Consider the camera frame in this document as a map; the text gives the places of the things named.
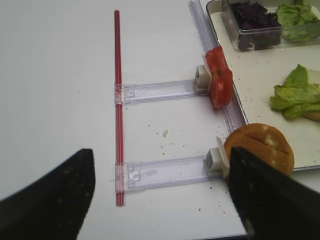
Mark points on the green lettuce in container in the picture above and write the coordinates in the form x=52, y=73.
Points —
x=299, y=23

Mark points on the remaining tomato slice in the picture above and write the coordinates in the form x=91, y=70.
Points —
x=213, y=58

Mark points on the white pusher block bun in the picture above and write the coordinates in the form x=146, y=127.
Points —
x=216, y=162

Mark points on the clear rail track upper left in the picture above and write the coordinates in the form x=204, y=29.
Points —
x=148, y=92

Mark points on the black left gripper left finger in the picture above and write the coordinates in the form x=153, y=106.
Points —
x=55, y=206

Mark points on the lettuce leaf on bun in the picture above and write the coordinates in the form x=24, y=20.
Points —
x=296, y=96

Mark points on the bottom bun halves left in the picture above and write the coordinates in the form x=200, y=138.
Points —
x=264, y=141

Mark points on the red plastic rod left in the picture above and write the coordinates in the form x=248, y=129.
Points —
x=120, y=195

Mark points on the clear rail track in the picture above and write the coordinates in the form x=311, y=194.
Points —
x=148, y=92
x=140, y=176

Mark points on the white pusher block tomato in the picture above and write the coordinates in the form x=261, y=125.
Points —
x=203, y=77

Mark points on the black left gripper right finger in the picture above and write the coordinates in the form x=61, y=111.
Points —
x=270, y=204

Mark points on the white metal tray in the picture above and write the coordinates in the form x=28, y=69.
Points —
x=256, y=72

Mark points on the bottom bun on tray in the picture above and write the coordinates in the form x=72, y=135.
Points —
x=312, y=115

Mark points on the purple cabbage shreds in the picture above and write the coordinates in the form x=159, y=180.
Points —
x=255, y=23

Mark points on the clear plastic container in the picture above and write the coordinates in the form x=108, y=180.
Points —
x=233, y=31

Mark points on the clear rail track lower left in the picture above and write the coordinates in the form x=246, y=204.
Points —
x=140, y=176

